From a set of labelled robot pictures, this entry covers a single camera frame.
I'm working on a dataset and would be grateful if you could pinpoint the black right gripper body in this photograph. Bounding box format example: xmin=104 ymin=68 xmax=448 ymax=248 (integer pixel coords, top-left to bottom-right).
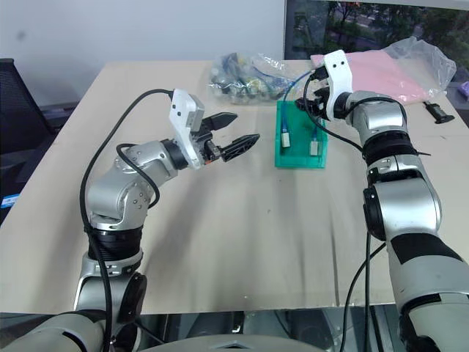
xmin=310 ymin=84 xmax=333 ymax=121

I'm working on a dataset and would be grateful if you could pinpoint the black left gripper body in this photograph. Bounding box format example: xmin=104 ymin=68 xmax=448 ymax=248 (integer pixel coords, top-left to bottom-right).
xmin=189 ymin=120 xmax=224 ymax=165

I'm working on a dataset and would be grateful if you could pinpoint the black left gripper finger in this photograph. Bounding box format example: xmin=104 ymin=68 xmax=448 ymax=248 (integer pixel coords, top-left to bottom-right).
xmin=218 ymin=133 xmax=262 ymax=163
xmin=202 ymin=112 xmax=239 ymax=132

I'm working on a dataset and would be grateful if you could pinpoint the blue cable with white coupler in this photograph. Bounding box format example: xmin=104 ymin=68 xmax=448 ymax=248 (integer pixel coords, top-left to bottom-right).
xmin=280 ymin=70 xmax=313 ymax=150
xmin=309 ymin=116 xmax=321 ymax=158

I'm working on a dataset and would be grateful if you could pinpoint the green plastic bin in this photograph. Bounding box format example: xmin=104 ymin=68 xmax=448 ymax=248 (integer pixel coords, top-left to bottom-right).
xmin=274 ymin=99 xmax=331 ymax=170

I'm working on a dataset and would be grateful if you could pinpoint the pink sheet in clear bag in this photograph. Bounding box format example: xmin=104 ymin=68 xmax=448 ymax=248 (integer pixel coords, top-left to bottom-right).
xmin=309 ymin=35 xmax=458 ymax=106

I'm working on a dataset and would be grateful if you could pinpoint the dark window pane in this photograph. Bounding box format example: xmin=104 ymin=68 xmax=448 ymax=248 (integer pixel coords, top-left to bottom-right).
xmin=284 ymin=0 xmax=469 ymax=62

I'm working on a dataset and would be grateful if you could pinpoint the small black tool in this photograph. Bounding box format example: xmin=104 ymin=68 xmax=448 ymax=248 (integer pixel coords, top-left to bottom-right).
xmin=424 ymin=101 xmax=456 ymax=125

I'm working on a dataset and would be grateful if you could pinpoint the black mesh office chair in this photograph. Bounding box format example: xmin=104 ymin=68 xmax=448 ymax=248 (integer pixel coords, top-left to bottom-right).
xmin=0 ymin=57 xmax=82 ymax=225

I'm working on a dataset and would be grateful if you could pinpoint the grey robot torso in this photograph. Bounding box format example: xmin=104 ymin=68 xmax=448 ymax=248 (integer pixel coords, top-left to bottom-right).
xmin=138 ymin=331 xmax=333 ymax=352

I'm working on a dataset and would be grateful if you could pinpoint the blue labelled box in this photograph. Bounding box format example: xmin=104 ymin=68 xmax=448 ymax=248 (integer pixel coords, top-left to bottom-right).
xmin=0 ymin=193 xmax=20 ymax=210

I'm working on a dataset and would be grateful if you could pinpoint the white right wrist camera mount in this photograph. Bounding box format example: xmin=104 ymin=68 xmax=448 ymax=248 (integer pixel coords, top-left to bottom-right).
xmin=322 ymin=50 xmax=355 ymax=122

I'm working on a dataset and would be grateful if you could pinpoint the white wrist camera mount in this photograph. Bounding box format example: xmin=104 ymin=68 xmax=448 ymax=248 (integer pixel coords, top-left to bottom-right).
xmin=168 ymin=88 xmax=207 ymax=172
xmin=322 ymin=50 xmax=355 ymax=122

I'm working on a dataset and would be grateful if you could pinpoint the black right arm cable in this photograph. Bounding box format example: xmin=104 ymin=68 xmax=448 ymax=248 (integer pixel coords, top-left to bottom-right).
xmin=303 ymin=67 xmax=388 ymax=352

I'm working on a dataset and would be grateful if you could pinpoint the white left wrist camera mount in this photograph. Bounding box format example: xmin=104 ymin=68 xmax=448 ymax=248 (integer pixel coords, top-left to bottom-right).
xmin=168 ymin=88 xmax=207 ymax=172

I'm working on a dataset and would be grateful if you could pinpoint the clear bag of cables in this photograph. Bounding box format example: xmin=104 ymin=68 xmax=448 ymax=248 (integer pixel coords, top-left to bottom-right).
xmin=206 ymin=51 xmax=295 ymax=106

